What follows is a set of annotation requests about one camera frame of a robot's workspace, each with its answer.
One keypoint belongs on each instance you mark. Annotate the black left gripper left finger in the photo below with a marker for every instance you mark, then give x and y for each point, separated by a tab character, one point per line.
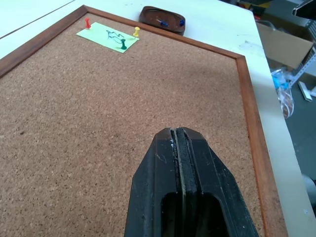
153	182

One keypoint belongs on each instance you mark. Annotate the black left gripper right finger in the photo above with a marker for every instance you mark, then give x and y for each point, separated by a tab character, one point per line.
212	182

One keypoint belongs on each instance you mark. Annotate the green push pin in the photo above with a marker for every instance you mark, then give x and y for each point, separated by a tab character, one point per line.
123	44

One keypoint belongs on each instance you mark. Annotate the yellow push pin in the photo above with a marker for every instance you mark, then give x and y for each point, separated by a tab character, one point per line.
136	32

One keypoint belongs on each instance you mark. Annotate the light green paper note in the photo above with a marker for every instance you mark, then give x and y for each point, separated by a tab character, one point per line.
103	37

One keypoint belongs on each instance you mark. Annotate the blue push pin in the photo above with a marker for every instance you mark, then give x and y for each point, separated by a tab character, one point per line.
163	23
182	22

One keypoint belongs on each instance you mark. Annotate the red push pin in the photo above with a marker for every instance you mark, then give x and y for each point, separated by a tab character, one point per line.
87	23

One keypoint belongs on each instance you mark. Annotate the clear plastic bag with items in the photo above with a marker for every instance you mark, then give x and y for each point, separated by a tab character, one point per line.
284	93

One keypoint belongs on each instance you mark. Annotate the brown cardboard box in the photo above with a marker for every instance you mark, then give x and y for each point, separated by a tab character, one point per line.
284	47

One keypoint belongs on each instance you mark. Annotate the brown wooden tray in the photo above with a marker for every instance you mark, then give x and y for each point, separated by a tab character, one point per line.
161	21

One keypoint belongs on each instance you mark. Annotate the black angular object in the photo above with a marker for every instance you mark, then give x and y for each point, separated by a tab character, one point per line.
304	8

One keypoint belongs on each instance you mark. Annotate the cork board with wooden frame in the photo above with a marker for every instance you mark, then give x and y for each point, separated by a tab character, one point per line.
103	118

